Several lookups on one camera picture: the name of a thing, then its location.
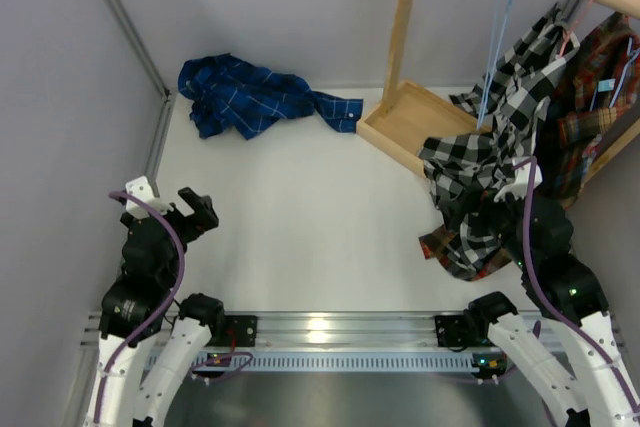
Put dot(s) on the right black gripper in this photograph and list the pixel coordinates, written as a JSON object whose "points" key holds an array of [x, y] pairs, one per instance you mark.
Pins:
{"points": [[509, 200]]}

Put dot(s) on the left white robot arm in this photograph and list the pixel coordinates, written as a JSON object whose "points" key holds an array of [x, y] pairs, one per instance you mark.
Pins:
{"points": [[133, 310]]}

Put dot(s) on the red brown plaid shirt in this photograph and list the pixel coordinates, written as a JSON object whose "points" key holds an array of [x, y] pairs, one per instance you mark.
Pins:
{"points": [[571, 135]]}

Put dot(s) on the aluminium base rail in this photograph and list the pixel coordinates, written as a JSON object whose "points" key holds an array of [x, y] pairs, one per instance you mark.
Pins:
{"points": [[301, 331]]}

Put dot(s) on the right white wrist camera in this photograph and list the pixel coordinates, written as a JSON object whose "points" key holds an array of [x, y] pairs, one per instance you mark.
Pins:
{"points": [[518, 188]]}

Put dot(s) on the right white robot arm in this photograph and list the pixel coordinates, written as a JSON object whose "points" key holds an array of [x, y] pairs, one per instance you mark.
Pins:
{"points": [[595, 388]]}

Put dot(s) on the blue hanger under red shirt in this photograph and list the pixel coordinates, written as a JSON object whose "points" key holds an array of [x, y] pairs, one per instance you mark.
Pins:
{"points": [[615, 83]]}

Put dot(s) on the light blue wire hanger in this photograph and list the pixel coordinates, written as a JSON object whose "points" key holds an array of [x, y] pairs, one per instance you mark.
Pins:
{"points": [[501, 14]]}

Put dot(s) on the pink wire hanger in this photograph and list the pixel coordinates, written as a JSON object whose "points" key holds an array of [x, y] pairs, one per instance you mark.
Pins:
{"points": [[568, 33]]}

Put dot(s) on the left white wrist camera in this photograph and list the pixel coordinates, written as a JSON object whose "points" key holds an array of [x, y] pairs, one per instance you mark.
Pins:
{"points": [[145, 190]]}

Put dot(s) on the grey slotted cable duct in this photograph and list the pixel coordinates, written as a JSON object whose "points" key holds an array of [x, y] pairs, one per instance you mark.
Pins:
{"points": [[438, 362]]}

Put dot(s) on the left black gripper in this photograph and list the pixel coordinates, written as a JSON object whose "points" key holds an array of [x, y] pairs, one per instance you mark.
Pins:
{"points": [[205, 217]]}

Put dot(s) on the black white checkered shirt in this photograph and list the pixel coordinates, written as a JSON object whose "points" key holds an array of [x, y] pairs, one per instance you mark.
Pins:
{"points": [[514, 96]]}

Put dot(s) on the blue plaid shirt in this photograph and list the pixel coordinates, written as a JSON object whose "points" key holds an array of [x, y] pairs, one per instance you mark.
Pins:
{"points": [[229, 93]]}

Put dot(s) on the aluminium corner frame profile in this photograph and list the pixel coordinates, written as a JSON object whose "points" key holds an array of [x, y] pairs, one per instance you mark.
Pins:
{"points": [[124, 107]]}

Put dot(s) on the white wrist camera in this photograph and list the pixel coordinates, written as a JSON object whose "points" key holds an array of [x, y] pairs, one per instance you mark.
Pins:
{"points": [[518, 188], [145, 190]]}

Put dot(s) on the wooden clothes rack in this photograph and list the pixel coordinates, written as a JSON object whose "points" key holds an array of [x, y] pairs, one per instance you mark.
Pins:
{"points": [[408, 113]]}

